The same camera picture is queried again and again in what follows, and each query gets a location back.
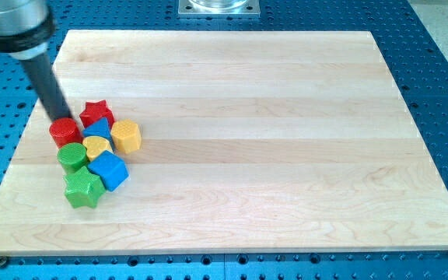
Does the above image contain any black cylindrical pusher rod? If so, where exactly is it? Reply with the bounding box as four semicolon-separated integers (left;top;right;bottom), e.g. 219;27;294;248
20;53;72;121

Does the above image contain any red star block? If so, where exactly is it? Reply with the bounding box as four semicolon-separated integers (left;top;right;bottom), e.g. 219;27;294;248
79;100;115;128

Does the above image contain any green star block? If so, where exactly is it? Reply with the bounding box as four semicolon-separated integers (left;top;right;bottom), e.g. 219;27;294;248
64;166;106;208

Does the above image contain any red cylinder block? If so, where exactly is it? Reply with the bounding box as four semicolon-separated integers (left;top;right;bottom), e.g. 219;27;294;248
49;117;83;148

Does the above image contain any blue triangle block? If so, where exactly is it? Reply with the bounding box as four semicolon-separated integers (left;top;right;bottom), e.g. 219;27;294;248
83;117;112;141

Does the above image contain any green cylinder block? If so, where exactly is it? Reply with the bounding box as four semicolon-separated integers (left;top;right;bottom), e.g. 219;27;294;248
57;142;89;174

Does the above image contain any yellow heart block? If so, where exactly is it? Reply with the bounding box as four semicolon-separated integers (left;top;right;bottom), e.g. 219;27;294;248
82;135;113;162

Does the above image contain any yellow hexagon block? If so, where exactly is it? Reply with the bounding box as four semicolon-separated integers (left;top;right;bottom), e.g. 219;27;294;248
110;119;142;154

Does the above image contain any blue cube block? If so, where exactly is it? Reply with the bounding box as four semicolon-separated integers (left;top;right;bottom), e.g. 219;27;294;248
87;151;129;192

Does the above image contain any left board support screw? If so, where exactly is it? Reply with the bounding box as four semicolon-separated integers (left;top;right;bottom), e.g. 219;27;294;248
0;256;9;268

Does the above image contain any light wooden board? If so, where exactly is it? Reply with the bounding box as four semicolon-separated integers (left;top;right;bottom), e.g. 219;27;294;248
0;30;448;256

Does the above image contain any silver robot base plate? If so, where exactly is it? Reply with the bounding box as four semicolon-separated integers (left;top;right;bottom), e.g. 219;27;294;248
177;0;261;16

